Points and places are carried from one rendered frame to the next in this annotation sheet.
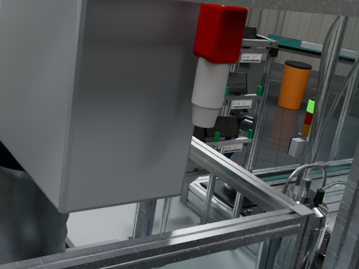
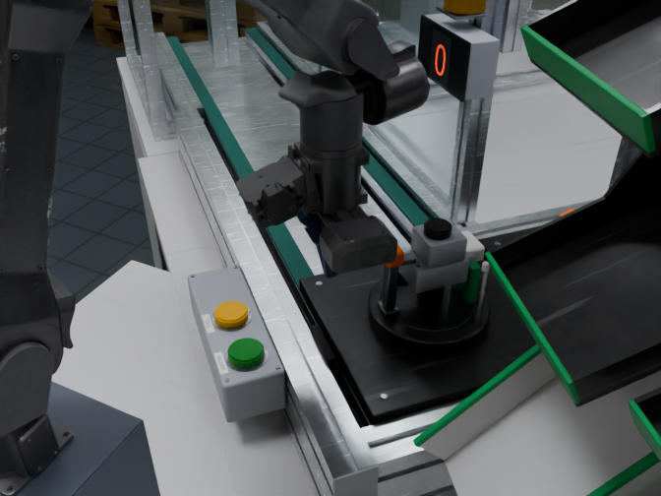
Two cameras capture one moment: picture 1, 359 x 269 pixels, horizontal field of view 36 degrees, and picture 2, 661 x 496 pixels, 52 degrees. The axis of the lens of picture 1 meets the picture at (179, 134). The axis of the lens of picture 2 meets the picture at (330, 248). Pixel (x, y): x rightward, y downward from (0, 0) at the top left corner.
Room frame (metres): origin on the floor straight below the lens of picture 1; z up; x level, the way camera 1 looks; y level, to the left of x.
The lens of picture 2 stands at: (2.07, 0.33, 1.49)
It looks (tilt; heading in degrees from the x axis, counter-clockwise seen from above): 35 degrees down; 287
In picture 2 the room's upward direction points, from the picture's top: straight up
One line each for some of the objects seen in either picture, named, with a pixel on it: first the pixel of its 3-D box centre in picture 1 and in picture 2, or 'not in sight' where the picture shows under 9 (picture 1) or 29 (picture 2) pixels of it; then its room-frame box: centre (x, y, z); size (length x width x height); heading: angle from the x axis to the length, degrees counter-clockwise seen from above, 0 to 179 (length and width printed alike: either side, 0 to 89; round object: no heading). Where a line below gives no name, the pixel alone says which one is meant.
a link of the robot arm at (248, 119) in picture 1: (244, 117); (363, 65); (2.22, -0.26, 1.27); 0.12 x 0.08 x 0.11; 60
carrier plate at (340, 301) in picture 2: not in sight; (427, 321); (2.14, -0.29, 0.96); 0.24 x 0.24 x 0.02; 37
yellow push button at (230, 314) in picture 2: not in sight; (231, 316); (2.36, -0.23, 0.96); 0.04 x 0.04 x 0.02
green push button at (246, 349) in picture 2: not in sight; (246, 355); (2.32, -0.18, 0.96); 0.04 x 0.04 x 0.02
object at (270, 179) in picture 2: not in sight; (277, 189); (2.28, -0.18, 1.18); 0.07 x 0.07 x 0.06; 40
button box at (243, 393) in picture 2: not in sight; (233, 336); (2.36, -0.23, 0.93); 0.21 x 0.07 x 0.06; 127
